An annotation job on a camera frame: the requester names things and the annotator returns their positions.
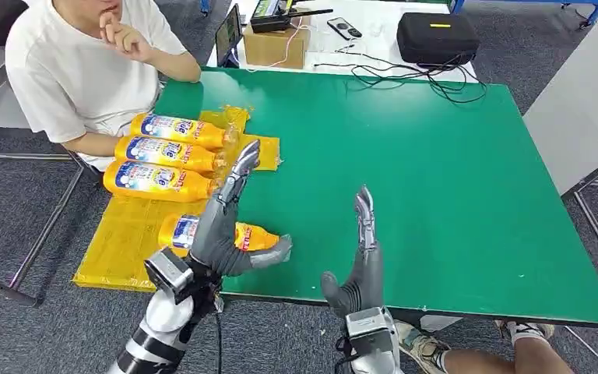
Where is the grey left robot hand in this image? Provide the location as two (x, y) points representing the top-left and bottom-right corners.
(189, 139), (294, 278)

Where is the black radio device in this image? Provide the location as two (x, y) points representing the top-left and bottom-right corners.
(249, 0), (335, 34)

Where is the black cable tangle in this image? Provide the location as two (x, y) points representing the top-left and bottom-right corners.
(313, 48), (487, 104)

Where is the white table foot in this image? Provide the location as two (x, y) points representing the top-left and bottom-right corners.
(420, 313), (464, 333)

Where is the black zip case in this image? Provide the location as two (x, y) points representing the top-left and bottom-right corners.
(396, 12), (481, 66)

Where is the person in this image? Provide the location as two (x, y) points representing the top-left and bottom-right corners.
(5, 0), (202, 172)
(394, 319), (575, 374)

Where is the brown cardboard box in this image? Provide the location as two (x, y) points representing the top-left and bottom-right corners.
(242, 24), (312, 70)

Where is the dark tablet screen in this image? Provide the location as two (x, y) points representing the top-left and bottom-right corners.
(214, 4), (243, 69)

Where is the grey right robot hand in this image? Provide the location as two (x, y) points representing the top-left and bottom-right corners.
(321, 185), (385, 319)

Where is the white sneaker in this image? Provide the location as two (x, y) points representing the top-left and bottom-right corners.
(494, 319), (557, 347)
(394, 320), (452, 374)

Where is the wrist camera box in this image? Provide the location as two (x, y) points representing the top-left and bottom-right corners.
(144, 247), (195, 303)
(344, 307), (396, 357)

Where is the person's left hand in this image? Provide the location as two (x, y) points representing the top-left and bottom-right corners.
(98, 10), (156, 64)

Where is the black remote controller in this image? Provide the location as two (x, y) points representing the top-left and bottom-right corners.
(326, 17), (363, 41)

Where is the blue metal rack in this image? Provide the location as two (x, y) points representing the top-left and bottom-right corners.
(451, 0), (598, 30)

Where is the white floor cable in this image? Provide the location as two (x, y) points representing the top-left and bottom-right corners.
(561, 323), (598, 374)

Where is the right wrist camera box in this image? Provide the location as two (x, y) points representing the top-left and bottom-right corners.
(344, 307), (396, 357)

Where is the green table mat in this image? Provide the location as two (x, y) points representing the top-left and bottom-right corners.
(153, 68), (598, 327)

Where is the orange drink bottle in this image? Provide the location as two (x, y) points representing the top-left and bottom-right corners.
(130, 113), (239, 150)
(103, 161), (223, 204)
(114, 135), (228, 174)
(158, 213), (282, 258)

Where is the white table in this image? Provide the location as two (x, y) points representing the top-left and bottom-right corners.
(206, 0), (479, 83)

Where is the thin white cable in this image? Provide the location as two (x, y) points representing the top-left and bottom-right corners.
(247, 18), (325, 71)

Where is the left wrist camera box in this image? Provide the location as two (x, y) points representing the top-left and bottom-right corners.
(144, 247), (195, 303)

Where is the yellow plastic sheet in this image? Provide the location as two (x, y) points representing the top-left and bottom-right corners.
(72, 105), (282, 294)

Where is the grey side table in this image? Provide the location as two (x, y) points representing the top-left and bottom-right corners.
(522, 9), (598, 196)

